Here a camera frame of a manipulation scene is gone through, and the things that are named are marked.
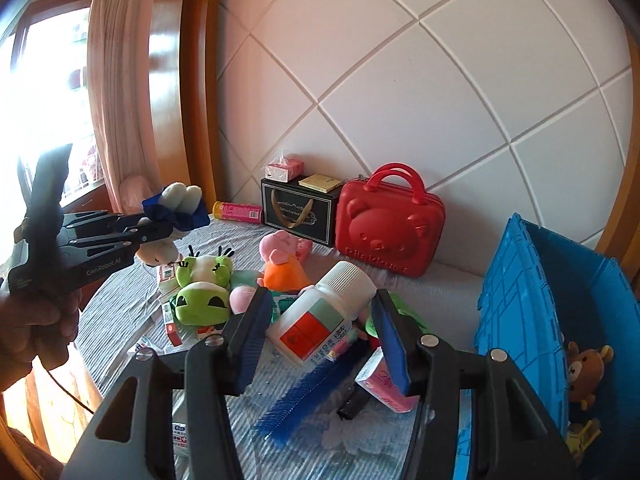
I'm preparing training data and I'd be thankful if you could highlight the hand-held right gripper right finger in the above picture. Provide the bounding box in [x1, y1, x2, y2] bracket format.
[371, 287, 576, 480]

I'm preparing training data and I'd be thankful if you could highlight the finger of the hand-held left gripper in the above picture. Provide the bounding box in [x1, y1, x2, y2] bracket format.
[65, 223, 175, 252]
[62, 211, 152, 231]

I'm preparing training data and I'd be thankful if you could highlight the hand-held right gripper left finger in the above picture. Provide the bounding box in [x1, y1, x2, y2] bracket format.
[60, 287, 276, 480]

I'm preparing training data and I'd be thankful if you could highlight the white plush with blue cloth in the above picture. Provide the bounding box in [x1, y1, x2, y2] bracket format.
[136, 182, 210, 268]

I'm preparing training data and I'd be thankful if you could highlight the green frog plush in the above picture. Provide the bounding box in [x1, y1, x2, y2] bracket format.
[167, 245, 237, 326]

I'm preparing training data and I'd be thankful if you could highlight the white plastic bottle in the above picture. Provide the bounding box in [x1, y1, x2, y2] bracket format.
[265, 260, 377, 373]

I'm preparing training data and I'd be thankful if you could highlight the blue plastic crate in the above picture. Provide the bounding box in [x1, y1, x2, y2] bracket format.
[472, 212, 640, 468]

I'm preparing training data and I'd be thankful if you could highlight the person's left hand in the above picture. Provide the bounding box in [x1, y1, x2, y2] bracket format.
[0, 287, 82, 391]

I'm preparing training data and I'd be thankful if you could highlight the teal pink plush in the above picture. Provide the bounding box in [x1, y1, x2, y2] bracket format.
[229, 270, 266, 313]

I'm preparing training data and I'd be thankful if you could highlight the pink tissue pack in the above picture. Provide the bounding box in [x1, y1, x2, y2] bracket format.
[355, 347, 421, 413]

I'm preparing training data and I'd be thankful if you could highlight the black small tube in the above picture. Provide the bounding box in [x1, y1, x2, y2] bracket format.
[336, 385, 371, 420]

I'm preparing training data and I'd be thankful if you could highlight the blue bristle brush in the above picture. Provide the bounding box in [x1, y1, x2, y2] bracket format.
[252, 342, 366, 448]

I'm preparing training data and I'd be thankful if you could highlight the red white toothpaste box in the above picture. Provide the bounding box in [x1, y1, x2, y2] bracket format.
[160, 302, 182, 347]

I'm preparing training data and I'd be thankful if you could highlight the pink pig plush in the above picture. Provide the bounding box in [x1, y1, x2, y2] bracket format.
[258, 232, 313, 291]

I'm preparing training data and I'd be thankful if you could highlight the pink cylindrical can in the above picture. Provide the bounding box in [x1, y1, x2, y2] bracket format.
[212, 201, 264, 224]

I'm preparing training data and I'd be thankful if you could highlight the red bear suitcase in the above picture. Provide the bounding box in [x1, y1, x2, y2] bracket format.
[334, 162, 446, 278]

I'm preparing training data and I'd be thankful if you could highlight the pink curtain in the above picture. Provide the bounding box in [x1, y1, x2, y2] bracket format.
[87, 0, 166, 216]

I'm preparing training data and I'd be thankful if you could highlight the black gift box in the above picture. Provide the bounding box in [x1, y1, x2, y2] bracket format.
[260, 176, 343, 247]

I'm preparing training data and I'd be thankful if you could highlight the bright window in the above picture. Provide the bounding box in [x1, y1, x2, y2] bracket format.
[0, 0, 101, 211]

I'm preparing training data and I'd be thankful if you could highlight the wooden framed padded headboard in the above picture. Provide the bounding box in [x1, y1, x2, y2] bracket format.
[147, 0, 640, 281]

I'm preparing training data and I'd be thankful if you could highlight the small pink wrapped pack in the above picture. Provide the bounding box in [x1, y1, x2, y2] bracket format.
[266, 150, 307, 183]

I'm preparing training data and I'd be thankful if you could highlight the yellow flat box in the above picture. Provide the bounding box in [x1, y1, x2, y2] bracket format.
[298, 173, 342, 193]

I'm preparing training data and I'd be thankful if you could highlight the brown bear plush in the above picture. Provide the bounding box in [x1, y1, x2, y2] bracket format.
[565, 341, 615, 408]

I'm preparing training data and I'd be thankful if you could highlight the yellow packet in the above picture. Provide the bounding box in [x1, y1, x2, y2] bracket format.
[567, 417, 601, 461]

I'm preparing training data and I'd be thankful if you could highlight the black cable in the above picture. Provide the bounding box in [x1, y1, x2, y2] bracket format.
[42, 355, 98, 417]

